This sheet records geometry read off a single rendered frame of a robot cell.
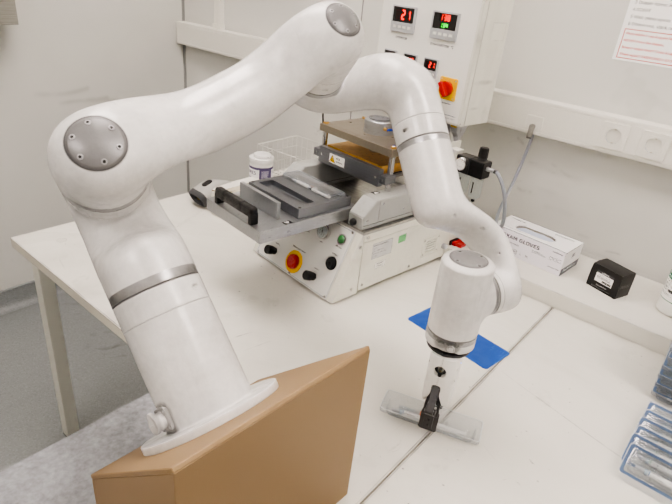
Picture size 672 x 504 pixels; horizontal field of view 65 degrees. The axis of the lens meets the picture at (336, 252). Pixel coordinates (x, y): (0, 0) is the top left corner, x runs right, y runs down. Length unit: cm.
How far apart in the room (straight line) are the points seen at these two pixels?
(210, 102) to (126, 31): 193
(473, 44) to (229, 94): 78
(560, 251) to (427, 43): 66
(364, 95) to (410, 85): 8
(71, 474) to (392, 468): 51
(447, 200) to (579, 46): 94
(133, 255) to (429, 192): 45
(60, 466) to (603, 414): 99
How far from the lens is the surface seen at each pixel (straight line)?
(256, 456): 65
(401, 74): 92
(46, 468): 100
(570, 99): 172
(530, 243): 160
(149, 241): 72
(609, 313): 149
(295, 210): 122
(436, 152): 88
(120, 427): 103
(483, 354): 126
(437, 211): 86
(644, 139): 163
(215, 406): 70
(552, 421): 116
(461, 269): 82
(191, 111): 78
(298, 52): 83
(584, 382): 129
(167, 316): 70
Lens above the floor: 147
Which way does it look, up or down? 27 degrees down
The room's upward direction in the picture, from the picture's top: 6 degrees clockwise
